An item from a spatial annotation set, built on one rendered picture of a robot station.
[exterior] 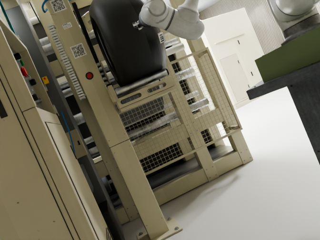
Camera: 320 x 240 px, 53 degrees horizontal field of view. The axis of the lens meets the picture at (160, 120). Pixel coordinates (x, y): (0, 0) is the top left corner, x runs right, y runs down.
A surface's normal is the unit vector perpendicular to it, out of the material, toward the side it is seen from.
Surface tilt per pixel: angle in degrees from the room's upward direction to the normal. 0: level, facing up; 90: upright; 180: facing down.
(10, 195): 90
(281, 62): 90
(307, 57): 90
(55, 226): 90
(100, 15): 71
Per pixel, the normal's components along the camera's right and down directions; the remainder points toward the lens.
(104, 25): -0.54, 0.09
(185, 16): 0.18, 0.04
